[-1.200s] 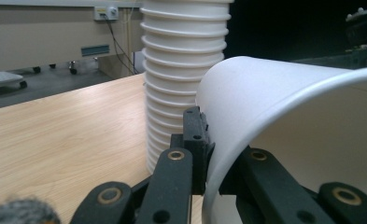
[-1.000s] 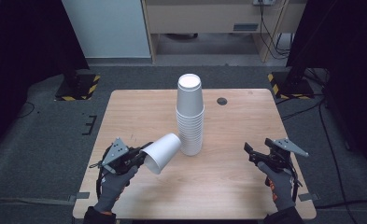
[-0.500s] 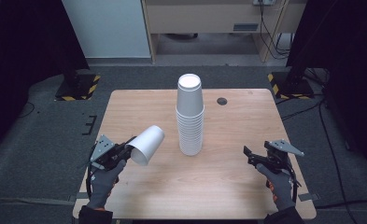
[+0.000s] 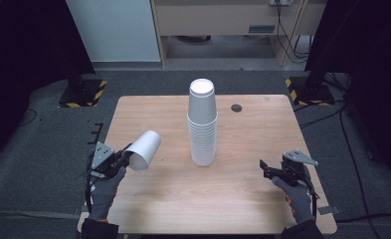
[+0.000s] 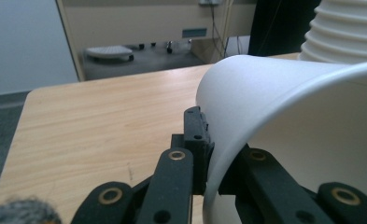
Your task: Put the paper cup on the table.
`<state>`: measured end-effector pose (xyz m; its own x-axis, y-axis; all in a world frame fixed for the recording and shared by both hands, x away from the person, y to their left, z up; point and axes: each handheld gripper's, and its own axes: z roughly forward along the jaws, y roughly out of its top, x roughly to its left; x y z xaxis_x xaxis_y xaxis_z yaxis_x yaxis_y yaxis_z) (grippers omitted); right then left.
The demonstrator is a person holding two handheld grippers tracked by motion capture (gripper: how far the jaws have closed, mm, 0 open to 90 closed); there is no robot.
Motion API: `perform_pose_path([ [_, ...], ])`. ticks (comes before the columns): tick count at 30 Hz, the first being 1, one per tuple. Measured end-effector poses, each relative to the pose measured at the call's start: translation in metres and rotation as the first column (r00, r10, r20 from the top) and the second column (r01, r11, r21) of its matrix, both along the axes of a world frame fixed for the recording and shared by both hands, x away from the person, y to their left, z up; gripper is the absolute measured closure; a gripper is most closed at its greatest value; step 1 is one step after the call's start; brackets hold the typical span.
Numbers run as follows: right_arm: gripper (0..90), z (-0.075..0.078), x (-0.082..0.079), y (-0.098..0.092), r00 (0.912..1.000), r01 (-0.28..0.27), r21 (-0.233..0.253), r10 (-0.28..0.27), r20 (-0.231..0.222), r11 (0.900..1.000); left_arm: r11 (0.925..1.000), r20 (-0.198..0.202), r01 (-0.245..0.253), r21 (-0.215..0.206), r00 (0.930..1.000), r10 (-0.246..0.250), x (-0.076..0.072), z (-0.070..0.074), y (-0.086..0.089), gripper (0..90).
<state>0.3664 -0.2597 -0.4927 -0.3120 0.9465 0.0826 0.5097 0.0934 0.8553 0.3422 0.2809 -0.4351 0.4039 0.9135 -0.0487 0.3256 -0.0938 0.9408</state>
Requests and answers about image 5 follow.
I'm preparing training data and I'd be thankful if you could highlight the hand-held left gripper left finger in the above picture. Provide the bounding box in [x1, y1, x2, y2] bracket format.
[170, 105, 216, 196]

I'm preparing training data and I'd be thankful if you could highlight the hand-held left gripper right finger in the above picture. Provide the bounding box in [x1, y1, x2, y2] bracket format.
[218, 143, 251, 197]

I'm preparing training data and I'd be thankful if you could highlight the single white paper cup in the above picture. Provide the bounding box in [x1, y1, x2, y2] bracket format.
[195, 54, 367, 224]

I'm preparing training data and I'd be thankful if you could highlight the stack of white paper cups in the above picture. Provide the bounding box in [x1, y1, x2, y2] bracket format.
[297, 0, 367, 65]

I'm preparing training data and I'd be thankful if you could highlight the blue-grey desk label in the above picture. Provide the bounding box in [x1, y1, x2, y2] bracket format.
[181, 27, 208, 39]

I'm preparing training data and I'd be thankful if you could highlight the round wheeled base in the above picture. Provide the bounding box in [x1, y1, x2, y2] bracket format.
[84, 45, 135, 63]

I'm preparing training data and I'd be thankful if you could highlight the beige desk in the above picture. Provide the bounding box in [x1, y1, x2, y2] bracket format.
[55, 0, 257, 83]

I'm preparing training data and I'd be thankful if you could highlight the grey power strip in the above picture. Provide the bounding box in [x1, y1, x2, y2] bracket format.
[198, 0, 224, 7]

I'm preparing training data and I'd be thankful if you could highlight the dark curtain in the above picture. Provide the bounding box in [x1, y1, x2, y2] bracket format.
[247, 0, 324, 58]

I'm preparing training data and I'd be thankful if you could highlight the white panel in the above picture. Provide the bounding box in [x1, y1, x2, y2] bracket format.
[0, 0, 80, 98]

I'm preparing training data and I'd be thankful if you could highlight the black hanging cable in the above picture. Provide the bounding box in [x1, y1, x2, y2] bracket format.
[209, 4, 228, 59]

